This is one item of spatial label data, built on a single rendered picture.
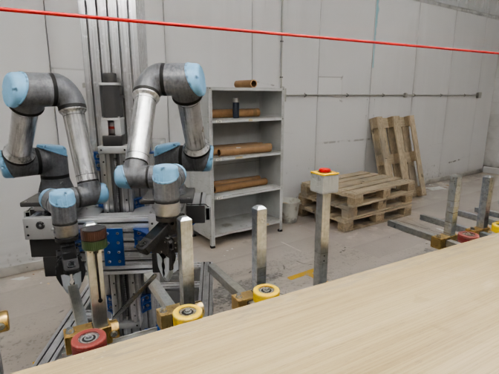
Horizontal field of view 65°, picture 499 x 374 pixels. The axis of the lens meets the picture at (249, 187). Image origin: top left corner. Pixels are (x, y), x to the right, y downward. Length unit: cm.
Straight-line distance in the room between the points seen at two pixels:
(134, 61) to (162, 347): 132
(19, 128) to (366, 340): 135
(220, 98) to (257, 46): 73
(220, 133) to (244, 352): 344
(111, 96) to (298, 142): 339
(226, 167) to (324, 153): 153
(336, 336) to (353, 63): 480
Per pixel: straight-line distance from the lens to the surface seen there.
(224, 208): 443
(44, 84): 154
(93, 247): 103
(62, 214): 138
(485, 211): 217
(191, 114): 155
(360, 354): 101
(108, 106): 188
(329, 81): 526
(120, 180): 130
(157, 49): 398
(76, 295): 140
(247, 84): 405
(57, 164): 188
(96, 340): 107
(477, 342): 115
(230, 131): 432
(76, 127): 154
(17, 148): 176
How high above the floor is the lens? 148
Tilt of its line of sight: 13 degrees down
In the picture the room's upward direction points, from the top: straight up
